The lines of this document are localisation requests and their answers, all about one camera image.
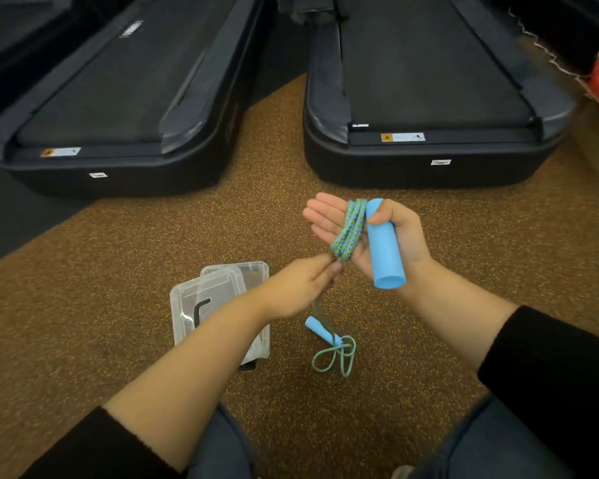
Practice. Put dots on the black right sleeve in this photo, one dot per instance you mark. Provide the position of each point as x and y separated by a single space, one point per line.
559 384

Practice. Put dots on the black treadmill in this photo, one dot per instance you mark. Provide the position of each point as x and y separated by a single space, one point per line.
429 69
110 94
20 34

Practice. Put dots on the grey shoe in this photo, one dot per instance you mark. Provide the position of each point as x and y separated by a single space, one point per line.
403 472

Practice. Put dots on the black hex key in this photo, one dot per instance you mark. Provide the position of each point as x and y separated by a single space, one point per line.
199 309

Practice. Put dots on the person's right middle finger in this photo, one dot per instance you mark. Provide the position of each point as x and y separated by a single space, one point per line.
323 215

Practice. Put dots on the person's left forearm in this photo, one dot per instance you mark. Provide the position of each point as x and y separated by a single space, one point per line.
199 359

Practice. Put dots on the person's right thumb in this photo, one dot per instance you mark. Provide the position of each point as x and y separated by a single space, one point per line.
387 212

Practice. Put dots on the black sleeve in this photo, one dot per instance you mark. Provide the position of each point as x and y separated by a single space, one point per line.
100 451
559 384

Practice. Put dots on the person's right hand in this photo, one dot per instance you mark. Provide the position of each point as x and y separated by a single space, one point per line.
409 239

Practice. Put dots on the clear plastic box lid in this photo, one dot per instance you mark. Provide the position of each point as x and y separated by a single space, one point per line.
207 294

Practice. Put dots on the person's left fingers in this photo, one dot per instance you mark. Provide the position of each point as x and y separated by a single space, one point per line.
330 273

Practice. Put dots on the person's right forearm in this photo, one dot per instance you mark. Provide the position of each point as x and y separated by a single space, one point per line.
459 314

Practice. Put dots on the person's left hand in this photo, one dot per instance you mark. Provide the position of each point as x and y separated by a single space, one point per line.
292 289

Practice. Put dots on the person's leg in jeans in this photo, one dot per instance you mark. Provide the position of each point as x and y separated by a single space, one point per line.
222 446
489 443

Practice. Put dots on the black left sleeve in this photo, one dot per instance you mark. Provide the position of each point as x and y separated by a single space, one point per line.
100 451

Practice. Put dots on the clear plastic box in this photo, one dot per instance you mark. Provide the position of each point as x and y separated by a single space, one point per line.
254 279

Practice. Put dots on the person's right leg in jeans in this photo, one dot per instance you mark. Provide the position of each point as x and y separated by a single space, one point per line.
489 443

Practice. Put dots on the person's left leg in jeans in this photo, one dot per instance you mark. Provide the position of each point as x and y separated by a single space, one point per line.
222 446

